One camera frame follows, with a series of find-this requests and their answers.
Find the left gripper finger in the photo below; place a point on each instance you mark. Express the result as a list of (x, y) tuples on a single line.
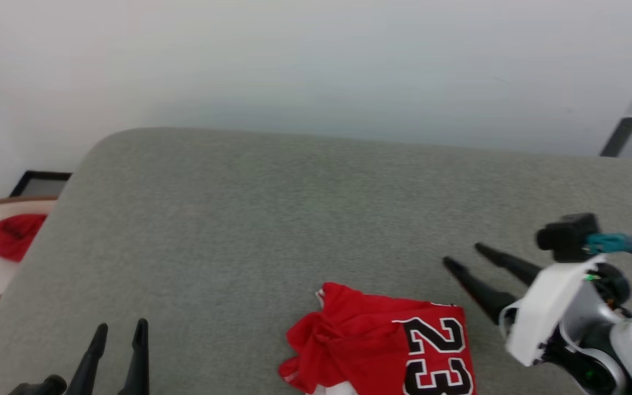
[(90, 367), (137, 367)]

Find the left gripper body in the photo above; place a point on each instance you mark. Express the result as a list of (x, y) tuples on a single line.
[(44, 387)]

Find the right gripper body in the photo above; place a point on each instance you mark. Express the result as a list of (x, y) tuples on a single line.
[(552, 307)]

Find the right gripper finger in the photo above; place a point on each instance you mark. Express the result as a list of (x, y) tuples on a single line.
[(483, 293), (513, 266)]

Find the red and white basketball jersey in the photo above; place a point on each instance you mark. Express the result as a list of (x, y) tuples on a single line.
[(360, 340)]

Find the red cloth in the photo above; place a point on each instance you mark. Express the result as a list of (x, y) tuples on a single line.
[(17, 236)]

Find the black framed panel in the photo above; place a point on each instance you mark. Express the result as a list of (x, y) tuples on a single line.
[(41, 184)]

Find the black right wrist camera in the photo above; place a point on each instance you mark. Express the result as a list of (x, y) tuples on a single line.
[(568, 236)]

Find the black post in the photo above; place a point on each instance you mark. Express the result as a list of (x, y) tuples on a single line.
[(619, 137)]

